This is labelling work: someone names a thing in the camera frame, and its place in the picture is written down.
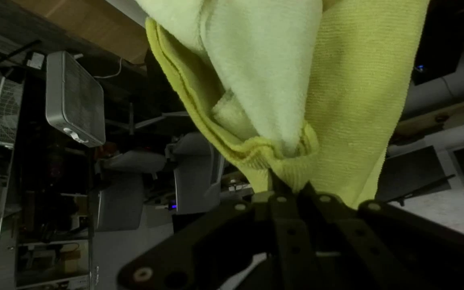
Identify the pale green towel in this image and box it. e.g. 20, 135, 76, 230
134, 0, 326, 159

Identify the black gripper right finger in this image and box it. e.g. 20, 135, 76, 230
295, 182, 464, 290

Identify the yellow cloth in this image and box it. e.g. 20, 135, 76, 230
144, 0, 432, 211

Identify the grey office chair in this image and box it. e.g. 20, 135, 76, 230
166, 132, 226, 216
95, 150, 168, 232

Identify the black shelf rack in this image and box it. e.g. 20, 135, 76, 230
5, 66, 97, 288

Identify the grey metal box device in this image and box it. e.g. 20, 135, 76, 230
45, 50, 108, 150

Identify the white wire basket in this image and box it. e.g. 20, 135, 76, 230
0, 77, 26, 150

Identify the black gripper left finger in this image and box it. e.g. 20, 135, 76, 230
116, 182, 311, 290

